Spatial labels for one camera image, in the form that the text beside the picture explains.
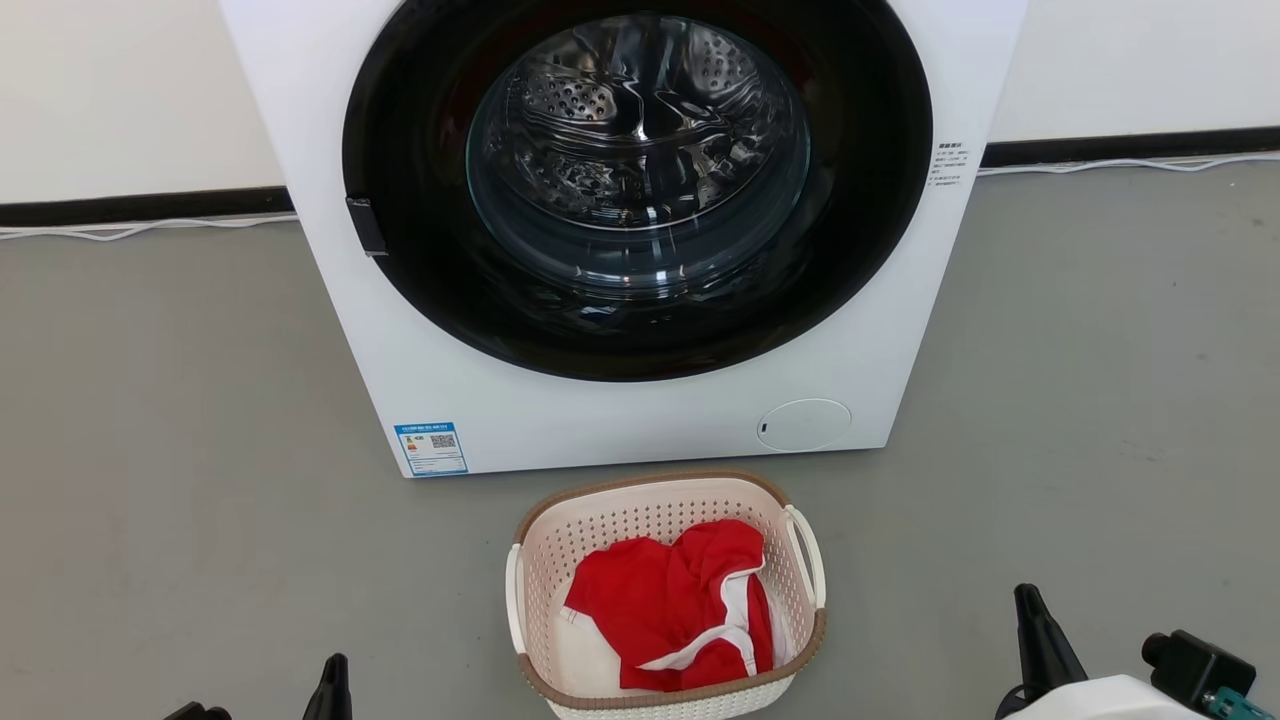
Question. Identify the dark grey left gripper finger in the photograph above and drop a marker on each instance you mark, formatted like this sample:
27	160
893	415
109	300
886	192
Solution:
333	695

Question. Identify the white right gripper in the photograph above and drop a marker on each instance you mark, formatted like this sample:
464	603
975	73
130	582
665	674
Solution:
1110	700

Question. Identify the cream perforated laundry basket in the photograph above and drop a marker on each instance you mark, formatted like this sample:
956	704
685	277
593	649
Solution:
570	535

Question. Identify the blue energy label sticker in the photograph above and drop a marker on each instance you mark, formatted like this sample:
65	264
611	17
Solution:
431	449

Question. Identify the round white filter cover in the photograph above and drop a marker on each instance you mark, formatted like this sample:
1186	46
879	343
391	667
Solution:
805	425

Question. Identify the red and white garment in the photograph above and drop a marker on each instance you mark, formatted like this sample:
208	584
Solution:
650	600

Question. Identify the white front-load washing machine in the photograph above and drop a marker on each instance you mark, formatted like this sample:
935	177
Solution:
620	420

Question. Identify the round black glass washer door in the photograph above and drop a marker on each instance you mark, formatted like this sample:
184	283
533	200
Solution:
870	220

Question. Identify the small black text label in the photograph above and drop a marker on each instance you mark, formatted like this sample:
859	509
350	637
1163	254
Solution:
950	163

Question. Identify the steel washing drum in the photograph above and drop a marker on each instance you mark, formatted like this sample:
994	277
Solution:
640	110

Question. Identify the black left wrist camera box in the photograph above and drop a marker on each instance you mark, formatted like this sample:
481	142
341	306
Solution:
198	713

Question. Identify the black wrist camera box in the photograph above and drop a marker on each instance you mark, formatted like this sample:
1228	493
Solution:
1195	665
198	713

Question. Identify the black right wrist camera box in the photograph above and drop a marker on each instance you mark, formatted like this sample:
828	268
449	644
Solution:
1195	665

